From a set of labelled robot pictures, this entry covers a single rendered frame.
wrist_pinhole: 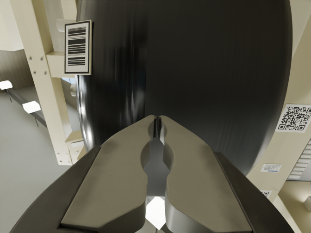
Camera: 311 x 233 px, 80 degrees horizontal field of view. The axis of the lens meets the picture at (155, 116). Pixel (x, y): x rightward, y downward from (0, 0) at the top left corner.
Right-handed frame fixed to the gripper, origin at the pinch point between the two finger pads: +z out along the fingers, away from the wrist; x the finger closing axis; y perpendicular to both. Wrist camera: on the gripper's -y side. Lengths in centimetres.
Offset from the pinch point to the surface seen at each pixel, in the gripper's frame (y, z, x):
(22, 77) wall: 380, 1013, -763
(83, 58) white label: -1.1, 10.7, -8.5
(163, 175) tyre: 14.4, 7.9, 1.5
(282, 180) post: 36, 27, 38
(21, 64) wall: 311, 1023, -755
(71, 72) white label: 0.6, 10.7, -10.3
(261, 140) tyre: 7.6, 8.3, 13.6
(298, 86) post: 6.7, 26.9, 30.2
